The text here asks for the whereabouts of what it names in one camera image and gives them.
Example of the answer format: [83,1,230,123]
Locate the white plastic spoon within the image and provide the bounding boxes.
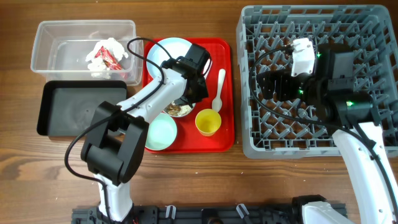
[211,68,226,112]

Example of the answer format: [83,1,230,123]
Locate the rice and peanut scraps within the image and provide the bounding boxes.
[164,103,193,117]

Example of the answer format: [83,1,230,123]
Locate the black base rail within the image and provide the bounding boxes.
[71,204,298,224]

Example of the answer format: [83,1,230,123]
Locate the blue bowl with food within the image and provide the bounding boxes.
[162,101,197,118]

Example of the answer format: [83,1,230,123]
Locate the clear plastic bin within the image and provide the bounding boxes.
[30,20,143,86]

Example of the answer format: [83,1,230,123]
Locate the red ketchup packet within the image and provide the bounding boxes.
[94,46,123,70]

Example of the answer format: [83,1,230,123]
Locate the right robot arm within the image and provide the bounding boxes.
[249,44,397,223]

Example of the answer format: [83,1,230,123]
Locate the mint green bowl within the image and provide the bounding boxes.
[146,113,177,151]

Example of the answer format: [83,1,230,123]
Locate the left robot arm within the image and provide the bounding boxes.
[81,44,211,223]

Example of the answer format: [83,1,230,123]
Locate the grey dishwasher rack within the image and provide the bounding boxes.
[236,5,397,159]

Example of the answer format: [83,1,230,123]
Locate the yellow plastic cup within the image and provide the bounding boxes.
[195,109,221,137]

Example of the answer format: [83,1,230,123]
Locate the light blue plate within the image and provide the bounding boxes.
[146,37,212,79]

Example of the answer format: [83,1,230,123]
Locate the red serving tray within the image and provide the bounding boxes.
[157,37,235,154]

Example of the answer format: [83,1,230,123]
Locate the black waste tray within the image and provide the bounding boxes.
[37,80,127,137]

